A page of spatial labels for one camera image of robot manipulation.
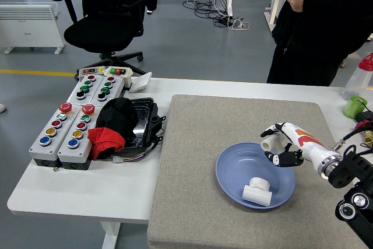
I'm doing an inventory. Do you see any black cloth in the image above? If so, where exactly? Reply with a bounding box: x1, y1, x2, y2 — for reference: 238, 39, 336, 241
96, 97, 140, 145

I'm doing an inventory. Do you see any white desk frame leg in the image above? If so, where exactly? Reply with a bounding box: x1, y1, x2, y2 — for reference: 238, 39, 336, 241
263, 0, 289, 33

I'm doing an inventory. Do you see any white panel heater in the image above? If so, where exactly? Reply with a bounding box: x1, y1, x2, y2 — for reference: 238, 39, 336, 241
0, 1, 66, 55

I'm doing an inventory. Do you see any blue plate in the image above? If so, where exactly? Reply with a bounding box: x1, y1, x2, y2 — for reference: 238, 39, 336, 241
215, 141, 296, 210

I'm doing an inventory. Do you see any black office chair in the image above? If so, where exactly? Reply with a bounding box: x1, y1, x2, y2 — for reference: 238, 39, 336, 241
51, 0, 159, 76

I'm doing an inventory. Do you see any grey-brown mat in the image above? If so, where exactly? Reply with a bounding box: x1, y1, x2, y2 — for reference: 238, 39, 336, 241
146, 94, 370, 249

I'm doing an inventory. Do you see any red cloth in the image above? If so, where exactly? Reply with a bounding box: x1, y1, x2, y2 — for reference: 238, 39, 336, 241
87, 127, 126, 162

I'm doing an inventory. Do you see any white table leg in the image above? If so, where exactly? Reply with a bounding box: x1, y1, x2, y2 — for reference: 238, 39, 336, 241
100, 220, 122, 249

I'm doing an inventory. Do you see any grey four-button control box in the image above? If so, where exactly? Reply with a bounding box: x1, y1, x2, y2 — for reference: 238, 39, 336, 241
67, 74, 105, 106
91, 75, 126, 107

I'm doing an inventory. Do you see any green plastic cup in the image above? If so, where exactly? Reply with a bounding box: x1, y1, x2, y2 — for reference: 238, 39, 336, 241
342, 94, 369, 120

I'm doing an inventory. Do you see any person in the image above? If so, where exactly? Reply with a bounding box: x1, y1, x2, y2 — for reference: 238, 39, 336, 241
266, 0, 373, 87

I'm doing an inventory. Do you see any white power strip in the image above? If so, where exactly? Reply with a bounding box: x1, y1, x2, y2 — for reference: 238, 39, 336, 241
229, 17, 251, 31

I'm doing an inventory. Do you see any clear bottle red cap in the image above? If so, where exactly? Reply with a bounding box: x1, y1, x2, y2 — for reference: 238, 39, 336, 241
341, 52, 373, 101

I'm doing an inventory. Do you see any black flat device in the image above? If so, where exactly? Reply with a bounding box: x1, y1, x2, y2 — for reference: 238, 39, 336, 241
354, 110, 373, 124

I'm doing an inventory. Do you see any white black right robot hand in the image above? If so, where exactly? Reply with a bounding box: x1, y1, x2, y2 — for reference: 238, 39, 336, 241
259, 122, 342, 174

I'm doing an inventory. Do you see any small white pipe fitting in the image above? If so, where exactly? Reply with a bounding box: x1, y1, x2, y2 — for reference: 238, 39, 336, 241
261, 134, 283, 152

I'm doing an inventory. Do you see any grey control box emergency stop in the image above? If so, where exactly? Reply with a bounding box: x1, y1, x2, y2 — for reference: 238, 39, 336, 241
57, 103, 102, 171
29, 102, 83, 169

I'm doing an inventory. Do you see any black plastic tray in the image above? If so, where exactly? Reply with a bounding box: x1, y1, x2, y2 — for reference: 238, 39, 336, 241
115, 96, 167, 157

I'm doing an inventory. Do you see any large white pipe tee fitting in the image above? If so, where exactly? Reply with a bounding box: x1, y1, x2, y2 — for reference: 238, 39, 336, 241
242, 176, 273, 207

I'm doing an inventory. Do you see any wire bundle white connector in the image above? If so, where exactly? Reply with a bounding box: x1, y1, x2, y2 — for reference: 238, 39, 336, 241
111, 139, 161, 164

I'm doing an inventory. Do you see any white red-green switch box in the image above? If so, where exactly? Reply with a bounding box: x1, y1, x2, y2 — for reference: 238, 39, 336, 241
103, 65, 135, 88

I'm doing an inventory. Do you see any small grey switch box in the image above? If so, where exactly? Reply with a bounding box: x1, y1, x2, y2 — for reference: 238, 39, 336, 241
76, 66, 106, 80

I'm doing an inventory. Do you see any brass valve red handle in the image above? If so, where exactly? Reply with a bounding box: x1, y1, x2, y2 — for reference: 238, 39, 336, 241
354, 120, 373, 148

